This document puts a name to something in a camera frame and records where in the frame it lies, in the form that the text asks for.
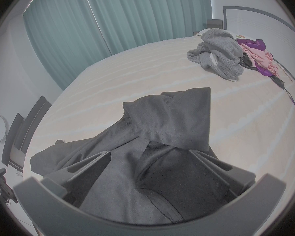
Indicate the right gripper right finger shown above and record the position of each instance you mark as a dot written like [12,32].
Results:
[209,178]

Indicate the black chest of drawers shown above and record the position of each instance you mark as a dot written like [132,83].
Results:
[27,131]

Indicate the pile of clothes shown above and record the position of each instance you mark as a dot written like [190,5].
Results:
[258,55]

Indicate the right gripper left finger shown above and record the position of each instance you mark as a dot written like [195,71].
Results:
[91,178]

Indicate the black T-shirt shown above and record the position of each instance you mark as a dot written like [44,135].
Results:
[167,117]

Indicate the white printed pillow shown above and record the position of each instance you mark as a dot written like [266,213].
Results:
[199,32]

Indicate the grey garment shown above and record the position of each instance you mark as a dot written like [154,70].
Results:
[221,50]

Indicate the bed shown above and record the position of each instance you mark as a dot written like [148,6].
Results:
[150,70]

